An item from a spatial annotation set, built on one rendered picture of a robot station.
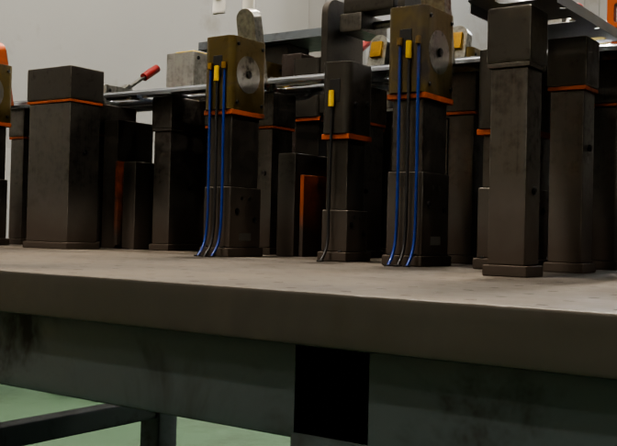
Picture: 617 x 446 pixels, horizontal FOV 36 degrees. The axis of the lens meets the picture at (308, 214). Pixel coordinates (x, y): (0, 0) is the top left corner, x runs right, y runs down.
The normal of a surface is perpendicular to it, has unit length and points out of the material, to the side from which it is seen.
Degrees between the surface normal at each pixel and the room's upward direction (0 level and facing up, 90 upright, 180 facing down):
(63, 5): 90
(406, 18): 90
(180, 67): 90
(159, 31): 90
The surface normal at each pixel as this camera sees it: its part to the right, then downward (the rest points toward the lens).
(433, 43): 0.82, 0.01
